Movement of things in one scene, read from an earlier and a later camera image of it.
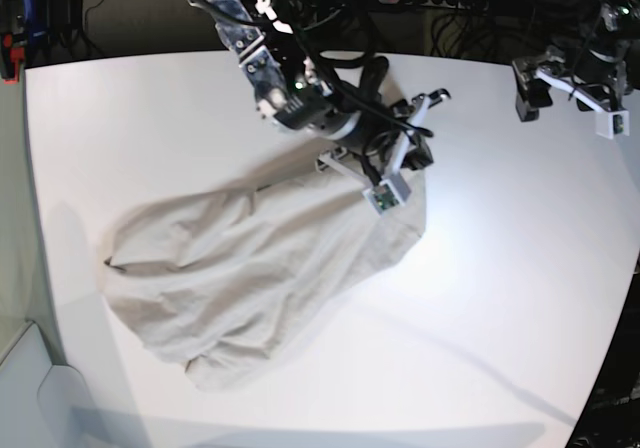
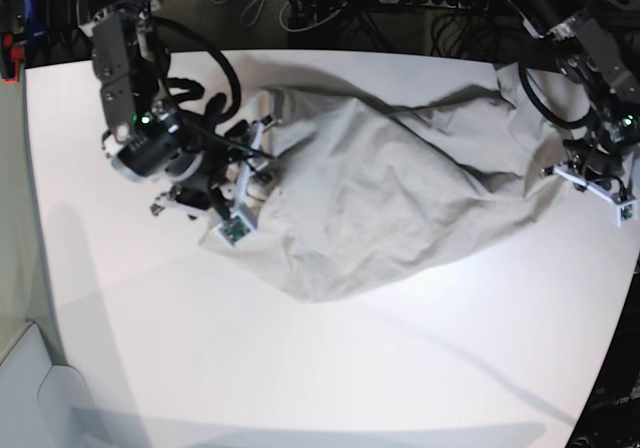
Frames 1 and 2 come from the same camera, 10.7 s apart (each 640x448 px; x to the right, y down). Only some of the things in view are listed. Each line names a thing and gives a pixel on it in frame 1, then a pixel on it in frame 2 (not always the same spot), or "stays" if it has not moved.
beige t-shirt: [215, 283] → [359, 175]
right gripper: [598, 77] → [597, 159]
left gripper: [377, 135] → [200, 168]
